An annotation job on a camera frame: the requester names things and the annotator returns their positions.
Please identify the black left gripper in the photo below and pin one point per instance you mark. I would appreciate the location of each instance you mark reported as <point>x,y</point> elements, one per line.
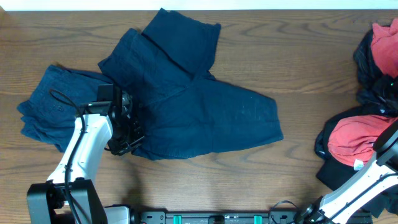
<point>138,135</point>

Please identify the red t-shirt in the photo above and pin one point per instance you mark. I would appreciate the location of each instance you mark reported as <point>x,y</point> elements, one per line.
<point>384,50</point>

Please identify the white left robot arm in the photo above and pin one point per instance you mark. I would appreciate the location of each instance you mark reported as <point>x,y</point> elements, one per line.
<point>69,194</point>

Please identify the folded blue shorts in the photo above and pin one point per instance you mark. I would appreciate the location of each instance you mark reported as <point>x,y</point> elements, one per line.
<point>50,121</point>

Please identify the black patterned garment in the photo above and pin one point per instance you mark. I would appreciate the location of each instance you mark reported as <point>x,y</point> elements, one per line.
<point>367,72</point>

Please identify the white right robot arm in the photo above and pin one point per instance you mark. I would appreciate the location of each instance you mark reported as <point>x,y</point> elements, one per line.
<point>372,179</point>

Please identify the dark navy shorts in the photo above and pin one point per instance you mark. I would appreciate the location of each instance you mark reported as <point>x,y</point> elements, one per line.
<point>183,109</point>

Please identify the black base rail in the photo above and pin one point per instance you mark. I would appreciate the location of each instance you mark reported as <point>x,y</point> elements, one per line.
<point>217,217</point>

